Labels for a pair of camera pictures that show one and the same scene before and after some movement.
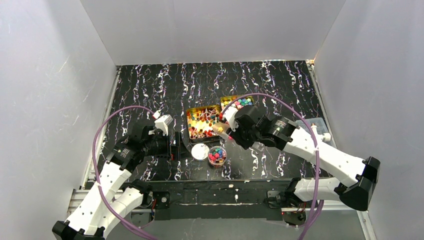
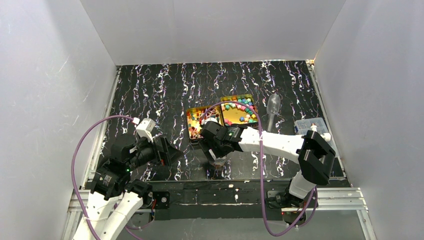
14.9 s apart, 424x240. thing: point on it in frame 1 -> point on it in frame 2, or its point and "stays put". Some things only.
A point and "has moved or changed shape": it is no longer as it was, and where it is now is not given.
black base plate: [223, 200] stays put
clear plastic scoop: [220, 128] has moved or changed shape
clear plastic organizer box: [321, 127] stays put
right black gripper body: [241, 131] -> [209, 142]
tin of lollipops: [200, 121] stays put
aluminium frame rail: [81, 198] stays put
